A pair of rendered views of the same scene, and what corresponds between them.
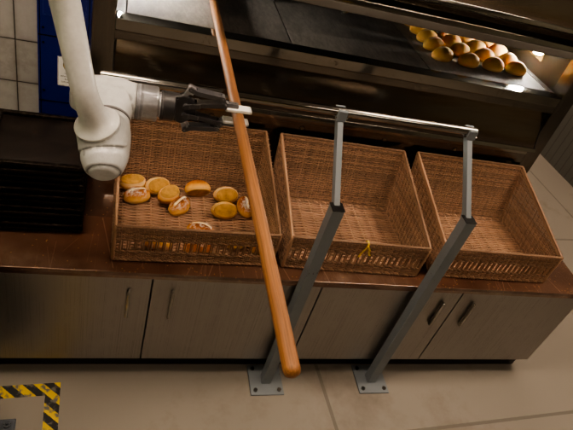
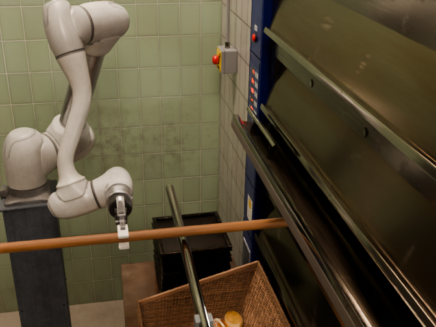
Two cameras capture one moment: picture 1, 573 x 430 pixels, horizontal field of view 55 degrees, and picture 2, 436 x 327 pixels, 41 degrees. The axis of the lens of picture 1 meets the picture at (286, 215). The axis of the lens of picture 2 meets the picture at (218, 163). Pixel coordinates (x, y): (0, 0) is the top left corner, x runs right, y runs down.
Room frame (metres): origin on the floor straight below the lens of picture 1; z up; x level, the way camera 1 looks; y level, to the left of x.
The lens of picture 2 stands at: (1.83, -1.18, 2.14)
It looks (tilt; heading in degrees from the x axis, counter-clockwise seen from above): 25 degrees down; 101
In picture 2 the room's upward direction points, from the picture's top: 1 degrees clockwise
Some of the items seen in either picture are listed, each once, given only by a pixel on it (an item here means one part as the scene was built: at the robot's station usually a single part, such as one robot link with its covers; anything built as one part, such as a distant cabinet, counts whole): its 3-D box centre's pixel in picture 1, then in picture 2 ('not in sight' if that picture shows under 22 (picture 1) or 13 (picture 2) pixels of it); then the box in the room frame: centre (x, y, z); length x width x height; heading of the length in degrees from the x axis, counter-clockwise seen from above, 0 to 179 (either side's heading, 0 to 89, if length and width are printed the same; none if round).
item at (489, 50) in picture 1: (456, 35); not in sight; (2.62, -0.47, 1.21); 0.61 x 0.48 x 0.06; 22
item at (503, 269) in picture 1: (480, 217); not in sight; (1.99, -0.78, 0.72); 0.56 x 0.49 x 0.28; 112
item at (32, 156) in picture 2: not in sight; (26, 156); (0.69, 0.73, 1.17); 0.18 x 0.16 x 0.22; 62
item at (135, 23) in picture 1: (364, 65); not in sight; (2.02, -0.09, 1.16); 1.80 x 0.06 x 0.04; 112
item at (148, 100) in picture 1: (148, 102); (119, 199); (1.19, 0.42, 1.20); 0.09 x 0.06 x 0.09; 23
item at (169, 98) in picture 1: (177, 107); (120, 210); (1.22, 0.36, 1.20); 0.09 x 0.07 x 0.08; 113
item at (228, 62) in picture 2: not in sight; (226, 59); (1.38, 1.27, 1.46); 0.10 x 0.07 x 0.10; 112
